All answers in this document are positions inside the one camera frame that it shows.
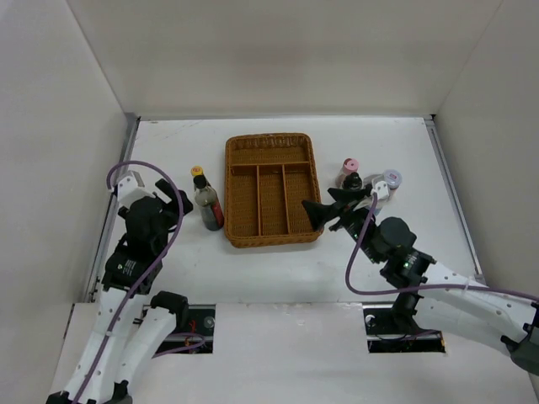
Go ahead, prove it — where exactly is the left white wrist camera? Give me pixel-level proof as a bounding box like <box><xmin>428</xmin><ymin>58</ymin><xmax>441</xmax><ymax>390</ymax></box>
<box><xmin>115</xmin><ymin>170</ymin><xmax>149</xmax><ymax>209</ymax></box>

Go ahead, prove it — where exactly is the pink lid spice jar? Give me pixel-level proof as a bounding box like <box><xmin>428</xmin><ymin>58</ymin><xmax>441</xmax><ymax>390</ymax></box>
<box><xmin>335</xmin><ymin>158</ymin><xmax>359</xmax><ymax>188</ymax></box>

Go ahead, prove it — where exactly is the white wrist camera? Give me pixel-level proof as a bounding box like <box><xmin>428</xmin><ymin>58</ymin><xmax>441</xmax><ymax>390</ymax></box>
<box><xmin>115</xmin><ymin>170</ymin><xmax>149</xmax><ymax>209</ymax></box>
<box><xmin>371</xmin><ymin>180</ymin><xmax>390</xmax><ymax>200</ymax></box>

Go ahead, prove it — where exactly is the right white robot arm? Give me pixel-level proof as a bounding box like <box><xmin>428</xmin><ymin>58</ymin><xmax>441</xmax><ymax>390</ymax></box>
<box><xmin>302</xmin><ymin>189</ymin><xmax>538</xmax><ymax>375</ymax></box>

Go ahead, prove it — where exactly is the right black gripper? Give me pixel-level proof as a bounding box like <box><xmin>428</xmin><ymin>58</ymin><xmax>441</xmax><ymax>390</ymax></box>
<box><xmin>302</xmin><ymin>187</ymin><xmax>384</xmax><ymax>264</ymax></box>

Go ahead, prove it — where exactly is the dark soy sauce bottle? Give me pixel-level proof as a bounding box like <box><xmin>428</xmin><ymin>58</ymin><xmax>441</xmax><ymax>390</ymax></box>
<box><xmin>193</xmin><ymin>174</ymin><xmax>224</xmax><ymax>231</ymax></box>

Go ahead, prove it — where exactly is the black grinder pepper bottle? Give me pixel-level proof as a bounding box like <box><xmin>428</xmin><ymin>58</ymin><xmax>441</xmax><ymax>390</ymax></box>
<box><xmin>342</xmin><ymin>172</ymin><xmax>363</xmax><ymax>190</ymax></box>

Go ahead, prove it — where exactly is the yellow cap red sauce bottle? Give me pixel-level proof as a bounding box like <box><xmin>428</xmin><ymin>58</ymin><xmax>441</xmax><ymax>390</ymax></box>
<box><xmin>190</xmin><ymin>166</ymin><xmax>204</xmax><ymax>178</ymax></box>

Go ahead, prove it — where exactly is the orange wicker divided basket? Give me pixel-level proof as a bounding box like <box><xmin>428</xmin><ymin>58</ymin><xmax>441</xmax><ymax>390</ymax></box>
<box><xmin>224</xmin><ymin>133</ymin><xmax>322</xmax><ymax>248</ymax></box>

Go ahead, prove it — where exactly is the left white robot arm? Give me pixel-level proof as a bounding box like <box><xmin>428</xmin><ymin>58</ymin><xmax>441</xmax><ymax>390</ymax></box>
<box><xmin>47</xmin><ymin>172</ymin><xmax>193</xmax><ymax>403</ymax></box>

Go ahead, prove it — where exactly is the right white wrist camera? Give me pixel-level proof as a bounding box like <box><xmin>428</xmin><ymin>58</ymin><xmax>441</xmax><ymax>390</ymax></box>
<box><xmin>371</xmin><ymin>180</ymin><xmax>390</xmax><ymax>200</ymax></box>

